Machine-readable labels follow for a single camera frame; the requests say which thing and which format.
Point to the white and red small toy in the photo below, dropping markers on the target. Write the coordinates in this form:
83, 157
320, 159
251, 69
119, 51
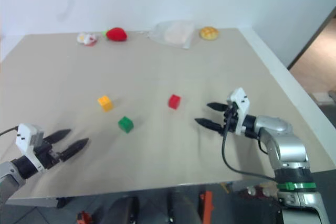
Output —
86, 38

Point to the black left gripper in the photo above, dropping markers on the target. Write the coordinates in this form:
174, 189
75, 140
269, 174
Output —
47, 155

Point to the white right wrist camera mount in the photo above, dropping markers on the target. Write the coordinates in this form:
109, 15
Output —
240, 99

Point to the red and white clutter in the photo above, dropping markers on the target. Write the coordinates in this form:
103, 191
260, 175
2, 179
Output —
254, 190

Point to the yellow cube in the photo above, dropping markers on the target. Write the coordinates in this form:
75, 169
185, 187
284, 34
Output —
105, 104

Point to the red cube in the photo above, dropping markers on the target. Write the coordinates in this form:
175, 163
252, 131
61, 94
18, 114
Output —
174, 102

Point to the golden round bun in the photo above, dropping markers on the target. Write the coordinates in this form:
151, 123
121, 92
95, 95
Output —
209, 33

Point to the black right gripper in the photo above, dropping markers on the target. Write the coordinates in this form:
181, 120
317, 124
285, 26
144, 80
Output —
233, 119

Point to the red plush strawberry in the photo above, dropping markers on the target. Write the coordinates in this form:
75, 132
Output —
116, 34

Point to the orange upright bracket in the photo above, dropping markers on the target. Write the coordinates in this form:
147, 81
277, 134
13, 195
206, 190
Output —
206, 205

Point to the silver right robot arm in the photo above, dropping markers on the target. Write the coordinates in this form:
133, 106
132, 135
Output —
288, 148

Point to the green cube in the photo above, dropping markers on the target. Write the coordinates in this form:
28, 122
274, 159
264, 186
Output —
125, 125

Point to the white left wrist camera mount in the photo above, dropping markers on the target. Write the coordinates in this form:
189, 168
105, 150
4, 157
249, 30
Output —
26, 134

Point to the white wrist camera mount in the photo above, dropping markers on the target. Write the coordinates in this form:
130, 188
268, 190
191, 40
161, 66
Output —
26, 134
240, 99

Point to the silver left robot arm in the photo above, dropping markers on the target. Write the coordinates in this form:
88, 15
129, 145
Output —
8, 175

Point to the clear plastic bag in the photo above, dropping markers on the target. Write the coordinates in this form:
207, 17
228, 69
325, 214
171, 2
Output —
157, 35

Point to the small tan box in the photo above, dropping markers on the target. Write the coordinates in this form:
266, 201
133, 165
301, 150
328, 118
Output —
321, 96

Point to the orange and black object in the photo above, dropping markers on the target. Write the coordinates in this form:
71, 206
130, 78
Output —
83, 217

